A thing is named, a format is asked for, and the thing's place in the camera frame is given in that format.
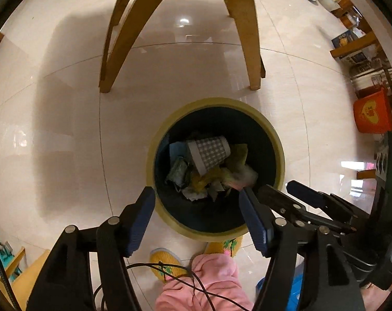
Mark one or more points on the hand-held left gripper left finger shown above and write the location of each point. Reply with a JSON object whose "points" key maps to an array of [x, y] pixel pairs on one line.
{"points": [[139, 223]]}

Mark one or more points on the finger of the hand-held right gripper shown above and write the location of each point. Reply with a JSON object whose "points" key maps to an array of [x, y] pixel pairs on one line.
{"points": [[280, 202], [307, 194]]}

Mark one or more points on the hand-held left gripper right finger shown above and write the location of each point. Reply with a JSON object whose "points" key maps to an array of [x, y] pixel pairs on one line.
{"points": [[256, 223]]}

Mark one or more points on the yellow green snack bag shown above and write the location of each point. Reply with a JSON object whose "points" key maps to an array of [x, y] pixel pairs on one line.
{"points": [[239, 155]]}

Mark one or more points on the pile of wrappers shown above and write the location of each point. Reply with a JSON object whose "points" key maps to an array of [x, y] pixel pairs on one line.
{"points": [[199, 184]]}

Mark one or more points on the checkered paper cup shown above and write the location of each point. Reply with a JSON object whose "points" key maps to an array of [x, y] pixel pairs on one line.
{"points": [[208, 152]]}

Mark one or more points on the black bin with yellow rim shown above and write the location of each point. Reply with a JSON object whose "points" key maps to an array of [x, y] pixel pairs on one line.
{"points": [[215, 102]]}

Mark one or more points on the person's right forearm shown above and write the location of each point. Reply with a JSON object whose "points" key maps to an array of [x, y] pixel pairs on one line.
{"points": [[376, 299]]}

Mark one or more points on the yellow knitted slipper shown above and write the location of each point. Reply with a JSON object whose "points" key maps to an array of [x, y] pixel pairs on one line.
{"points": [[165, 259], [225, 246]]}

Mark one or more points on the blue plastic container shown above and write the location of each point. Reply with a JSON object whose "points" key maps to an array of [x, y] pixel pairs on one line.
{"points": [[294, 293]]}

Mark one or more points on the red plastic bucket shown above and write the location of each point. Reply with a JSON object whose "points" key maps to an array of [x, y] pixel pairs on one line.
{"points": [[372, 113]]}

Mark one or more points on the small wooden chair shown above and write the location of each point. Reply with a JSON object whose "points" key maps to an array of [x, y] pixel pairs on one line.
{"points": [[37, 265]]}

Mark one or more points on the metal pot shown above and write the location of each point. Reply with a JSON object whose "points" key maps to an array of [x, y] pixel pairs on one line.
{"points": [[367, 82]]}

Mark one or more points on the table with pink tablecloth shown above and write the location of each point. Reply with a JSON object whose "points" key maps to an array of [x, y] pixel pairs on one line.
{"points": [[354, 46]]}

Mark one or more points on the blue printed cardboard box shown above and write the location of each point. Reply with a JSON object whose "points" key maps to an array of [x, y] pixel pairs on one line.
{"points": [[343, 40]]}

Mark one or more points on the wooden dining table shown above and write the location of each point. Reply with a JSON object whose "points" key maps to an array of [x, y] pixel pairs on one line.
{"points": [[247, 39]]}

